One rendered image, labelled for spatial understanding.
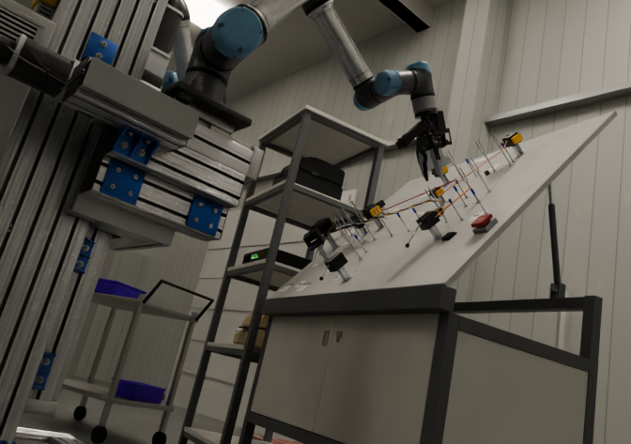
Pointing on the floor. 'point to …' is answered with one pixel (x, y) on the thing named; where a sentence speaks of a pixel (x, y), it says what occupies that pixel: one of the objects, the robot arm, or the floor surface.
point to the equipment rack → (306, 122)
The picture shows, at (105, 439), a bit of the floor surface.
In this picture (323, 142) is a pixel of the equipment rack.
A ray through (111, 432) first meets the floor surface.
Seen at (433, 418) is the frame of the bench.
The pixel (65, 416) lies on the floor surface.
